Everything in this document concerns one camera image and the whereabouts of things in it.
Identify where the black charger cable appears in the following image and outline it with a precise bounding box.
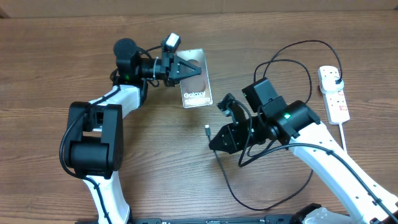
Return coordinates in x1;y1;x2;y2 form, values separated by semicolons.
204;39;344;212

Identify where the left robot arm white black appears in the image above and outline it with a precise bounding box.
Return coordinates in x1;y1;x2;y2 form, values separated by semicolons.
59;33;201;223

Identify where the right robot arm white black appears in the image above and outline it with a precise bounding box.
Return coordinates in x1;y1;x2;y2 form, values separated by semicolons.
209;78;397;223

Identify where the white charger plug adapter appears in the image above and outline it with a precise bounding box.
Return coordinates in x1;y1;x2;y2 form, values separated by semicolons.
320;77;345;94

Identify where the white power strip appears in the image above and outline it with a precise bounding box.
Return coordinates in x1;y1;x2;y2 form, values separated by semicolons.
318;65;350;124

